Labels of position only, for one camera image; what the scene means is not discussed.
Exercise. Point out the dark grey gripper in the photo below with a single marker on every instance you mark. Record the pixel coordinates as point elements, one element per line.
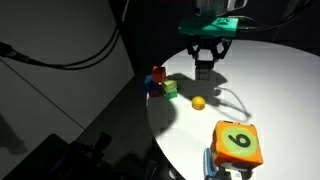
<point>206,45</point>

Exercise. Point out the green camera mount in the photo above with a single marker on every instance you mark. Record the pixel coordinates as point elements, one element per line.
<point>208,26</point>

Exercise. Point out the small orange block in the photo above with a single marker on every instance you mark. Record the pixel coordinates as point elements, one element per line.
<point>159,74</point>

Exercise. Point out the small grey block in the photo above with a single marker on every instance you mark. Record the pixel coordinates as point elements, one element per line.
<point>203,71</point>

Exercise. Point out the small dark green block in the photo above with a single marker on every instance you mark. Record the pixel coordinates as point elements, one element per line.
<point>172,95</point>

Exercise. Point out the small light green block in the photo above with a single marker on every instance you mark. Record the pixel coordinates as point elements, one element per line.
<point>170,85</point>

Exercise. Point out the small magenta block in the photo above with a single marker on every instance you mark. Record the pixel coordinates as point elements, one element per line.
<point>153,93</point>

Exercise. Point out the small blue block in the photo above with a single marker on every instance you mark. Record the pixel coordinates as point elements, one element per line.
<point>149,83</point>

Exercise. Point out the large orange number dice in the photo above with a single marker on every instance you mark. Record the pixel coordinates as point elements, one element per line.
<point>237,143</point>

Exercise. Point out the yellow ball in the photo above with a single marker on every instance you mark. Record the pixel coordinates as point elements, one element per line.
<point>198,102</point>

